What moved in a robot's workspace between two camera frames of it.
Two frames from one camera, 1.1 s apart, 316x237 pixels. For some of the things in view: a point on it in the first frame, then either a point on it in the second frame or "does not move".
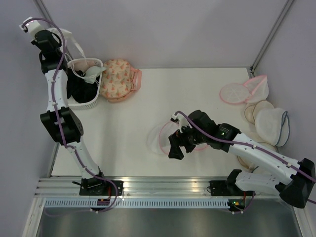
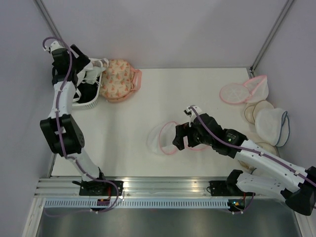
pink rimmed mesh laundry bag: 158,138 does not move
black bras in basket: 82,91 does not move
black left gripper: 34,42 to 83,60
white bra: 66,35 to 90,74
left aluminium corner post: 47,15 does not move
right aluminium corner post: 254,67 does not move
